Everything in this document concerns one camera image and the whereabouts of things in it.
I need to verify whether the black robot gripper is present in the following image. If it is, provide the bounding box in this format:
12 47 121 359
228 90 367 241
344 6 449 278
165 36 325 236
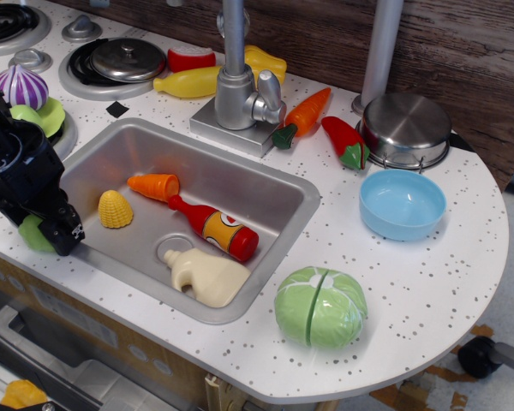
0 122 85 256

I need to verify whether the green toy broccoli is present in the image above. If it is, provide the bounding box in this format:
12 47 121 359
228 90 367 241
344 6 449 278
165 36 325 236
18 214 55 253

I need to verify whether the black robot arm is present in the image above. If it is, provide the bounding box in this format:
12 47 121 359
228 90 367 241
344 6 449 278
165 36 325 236
0 92 85 256

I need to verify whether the light blue plastic bowl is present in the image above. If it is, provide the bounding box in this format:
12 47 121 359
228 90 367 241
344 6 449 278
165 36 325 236
359 170 447 241

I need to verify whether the yellow toy corn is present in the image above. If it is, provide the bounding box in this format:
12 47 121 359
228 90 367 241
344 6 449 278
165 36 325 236
98 190 134 229

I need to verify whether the black stove burner front left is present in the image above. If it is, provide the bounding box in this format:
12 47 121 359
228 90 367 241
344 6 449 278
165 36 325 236
50 112 78 161

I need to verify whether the black stove burner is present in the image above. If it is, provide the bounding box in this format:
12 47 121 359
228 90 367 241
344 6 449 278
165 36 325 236
50 112 78 161
59 39 166 101
0 3 51 57

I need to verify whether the orange toy carrot piece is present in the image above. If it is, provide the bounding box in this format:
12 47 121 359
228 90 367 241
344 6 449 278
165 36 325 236
127 174 180 202

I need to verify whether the green toy lettuce leaf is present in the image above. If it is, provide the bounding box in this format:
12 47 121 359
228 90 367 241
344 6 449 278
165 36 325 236
36 97 66 137

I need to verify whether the light green toy pear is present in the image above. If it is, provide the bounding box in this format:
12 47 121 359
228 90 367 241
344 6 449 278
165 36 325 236
10 104 43 128

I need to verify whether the silver toy sink basin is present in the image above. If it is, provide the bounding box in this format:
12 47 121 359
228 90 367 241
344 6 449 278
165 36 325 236
61 118 320 324

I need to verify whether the purple toy onion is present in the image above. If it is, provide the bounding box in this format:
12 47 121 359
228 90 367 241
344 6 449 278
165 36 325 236
0 64 49 110

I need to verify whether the red toy ketchup bottle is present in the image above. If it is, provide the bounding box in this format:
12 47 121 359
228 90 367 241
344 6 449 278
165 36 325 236
168 195 260 262

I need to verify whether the cream toy bottle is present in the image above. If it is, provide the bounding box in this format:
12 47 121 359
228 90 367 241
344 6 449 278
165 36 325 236
164 248 251 308

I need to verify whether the black stove burner middle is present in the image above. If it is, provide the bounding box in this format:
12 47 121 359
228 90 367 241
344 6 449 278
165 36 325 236
59 39 166 101

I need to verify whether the yellow toy in lower corner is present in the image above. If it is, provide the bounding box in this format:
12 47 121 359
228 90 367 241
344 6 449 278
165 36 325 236
0 379 48 409

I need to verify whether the grey stove knob front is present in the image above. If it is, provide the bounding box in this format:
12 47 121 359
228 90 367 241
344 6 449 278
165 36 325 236
8 48 53 74

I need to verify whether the grey stove knob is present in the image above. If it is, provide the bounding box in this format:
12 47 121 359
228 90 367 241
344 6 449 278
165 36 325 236
8 48 53 74
62 15 102 43

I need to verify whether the steel pot lid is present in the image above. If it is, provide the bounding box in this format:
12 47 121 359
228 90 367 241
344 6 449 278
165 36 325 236
90 38 166 83

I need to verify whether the yellow toy mustard bottle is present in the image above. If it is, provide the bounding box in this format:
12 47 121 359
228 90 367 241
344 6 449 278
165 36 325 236
152 66 222 98

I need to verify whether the grey stove knob rear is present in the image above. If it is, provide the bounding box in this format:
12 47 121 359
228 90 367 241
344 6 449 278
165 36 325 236
62 15 102 43

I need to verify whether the silver toy faucet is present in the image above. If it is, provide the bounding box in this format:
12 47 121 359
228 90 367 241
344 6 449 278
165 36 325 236
190 1 286 158

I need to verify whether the black stove burner rear left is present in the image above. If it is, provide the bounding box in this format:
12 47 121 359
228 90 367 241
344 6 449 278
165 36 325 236
0 3 51 57

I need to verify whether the yellow toy squash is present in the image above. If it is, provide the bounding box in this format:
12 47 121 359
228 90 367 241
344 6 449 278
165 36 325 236
244 45 287 85

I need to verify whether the green toy cabbage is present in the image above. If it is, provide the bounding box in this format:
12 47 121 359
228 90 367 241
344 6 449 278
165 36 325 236
274 266 368 348

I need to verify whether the orange toy carrot with leaves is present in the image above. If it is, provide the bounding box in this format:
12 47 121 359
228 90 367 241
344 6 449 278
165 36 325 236
272 87 332 150

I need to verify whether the red toy chili pepper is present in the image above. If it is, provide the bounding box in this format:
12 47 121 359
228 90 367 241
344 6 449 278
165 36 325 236
321 116 370 170

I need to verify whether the small steel pot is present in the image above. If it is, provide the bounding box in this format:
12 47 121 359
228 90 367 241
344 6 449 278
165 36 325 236
356 92 451 171

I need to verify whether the grey metal pole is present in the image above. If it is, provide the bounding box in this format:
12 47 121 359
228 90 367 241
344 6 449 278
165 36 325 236
352 0 404 115

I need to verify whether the black caster wheel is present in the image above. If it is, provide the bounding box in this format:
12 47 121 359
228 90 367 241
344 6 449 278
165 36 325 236
457 336 501 379

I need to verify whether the grey oven door handle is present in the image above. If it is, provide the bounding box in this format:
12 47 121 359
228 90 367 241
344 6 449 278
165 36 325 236
0 304 104 408

